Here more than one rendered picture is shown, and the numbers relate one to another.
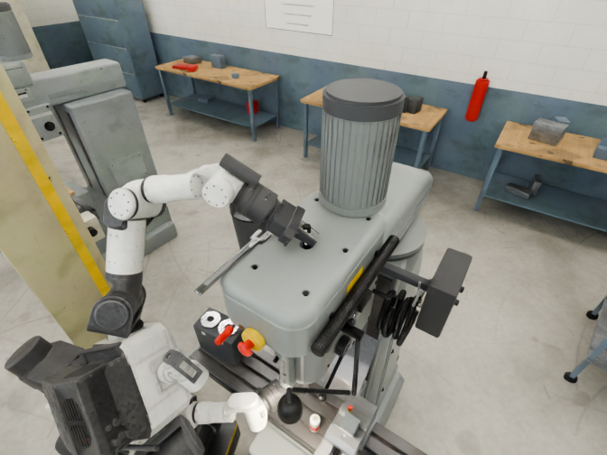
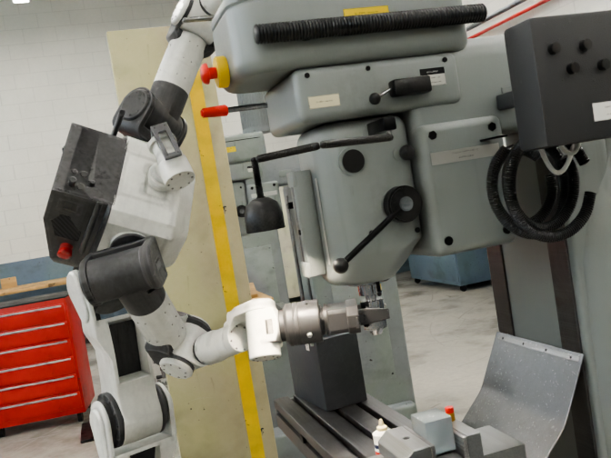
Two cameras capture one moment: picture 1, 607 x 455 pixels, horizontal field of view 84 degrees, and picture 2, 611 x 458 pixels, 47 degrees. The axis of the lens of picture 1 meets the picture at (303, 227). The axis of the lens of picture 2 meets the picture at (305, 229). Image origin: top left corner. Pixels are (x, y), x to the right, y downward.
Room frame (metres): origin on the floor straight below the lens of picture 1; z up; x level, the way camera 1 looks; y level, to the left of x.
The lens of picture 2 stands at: (-0.53, -0.86, 1.51)
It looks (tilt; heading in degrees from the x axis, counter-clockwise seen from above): 3 degrees down; 40
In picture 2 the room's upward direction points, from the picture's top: 9 degrees counter-clockwise
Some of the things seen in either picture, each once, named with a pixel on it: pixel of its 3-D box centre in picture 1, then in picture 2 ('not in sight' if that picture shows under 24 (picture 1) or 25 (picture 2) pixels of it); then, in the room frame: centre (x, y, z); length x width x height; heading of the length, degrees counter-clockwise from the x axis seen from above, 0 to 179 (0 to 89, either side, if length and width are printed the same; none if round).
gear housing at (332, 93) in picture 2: not in sight; (359, 96); (0.68, -0.03, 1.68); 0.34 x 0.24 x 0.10; 146
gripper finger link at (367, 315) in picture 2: not in sight; (374, 315); (0.62, -0.03, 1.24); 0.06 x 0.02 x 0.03; 128
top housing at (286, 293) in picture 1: (309, 263); (335, 34); (0.66, -0.02, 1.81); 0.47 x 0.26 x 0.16; 146
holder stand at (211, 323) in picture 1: (222, 335); (324, 362); (0.93, 0.39, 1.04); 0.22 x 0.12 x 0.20; 63
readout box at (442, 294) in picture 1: (444, 292); (576, 80); (0.71, -0.45, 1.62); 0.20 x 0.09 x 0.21; 146
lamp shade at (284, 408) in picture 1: (289, 405); (263, 214); (0.42, 0.04, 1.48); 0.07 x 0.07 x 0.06
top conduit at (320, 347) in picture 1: (360, 285); (374, 23); (0.59, -0.15, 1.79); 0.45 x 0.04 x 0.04; 146
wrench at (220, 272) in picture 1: (234, 259); (240, 14); (0.58, 0.17, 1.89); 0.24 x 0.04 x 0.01; 148
